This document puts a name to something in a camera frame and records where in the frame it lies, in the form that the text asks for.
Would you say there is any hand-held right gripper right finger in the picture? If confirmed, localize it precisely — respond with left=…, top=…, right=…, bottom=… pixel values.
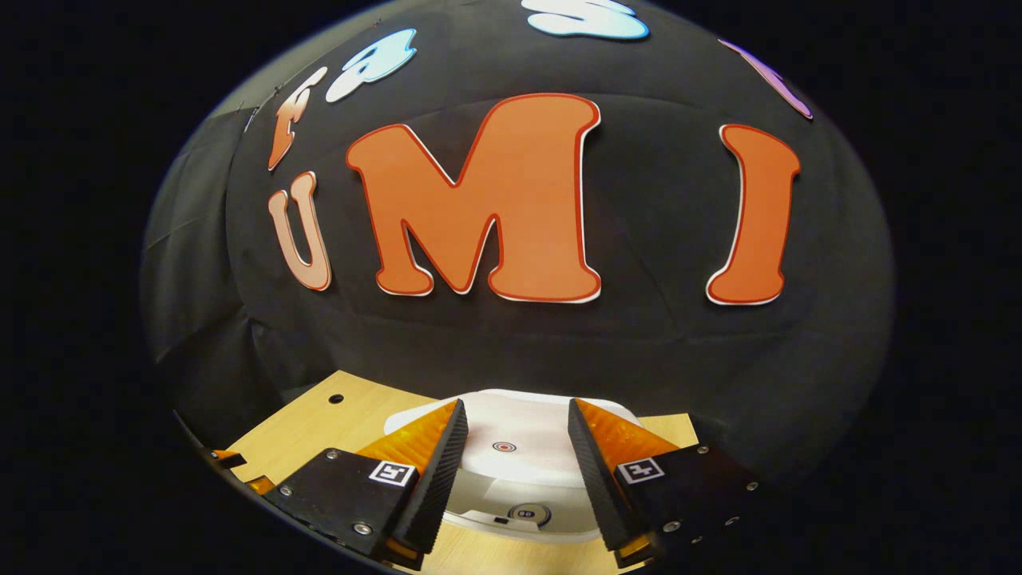
left=567, top=397, right=763, bottom=569

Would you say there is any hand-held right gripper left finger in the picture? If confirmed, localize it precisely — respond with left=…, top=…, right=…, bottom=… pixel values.
left=263, top=398, right=469, bottom=569

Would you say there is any wooden desktop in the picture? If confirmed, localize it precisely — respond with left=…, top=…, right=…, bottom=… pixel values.
left=225, top=370, right=699, bottom=575

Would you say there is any white desktop garbage bin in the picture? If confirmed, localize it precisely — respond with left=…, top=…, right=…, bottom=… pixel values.
left=383, top=389, right=646, bottom=545

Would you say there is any black backdrop cloth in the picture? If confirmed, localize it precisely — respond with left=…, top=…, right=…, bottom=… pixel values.
left=140, top=0, right=895, bottom=488

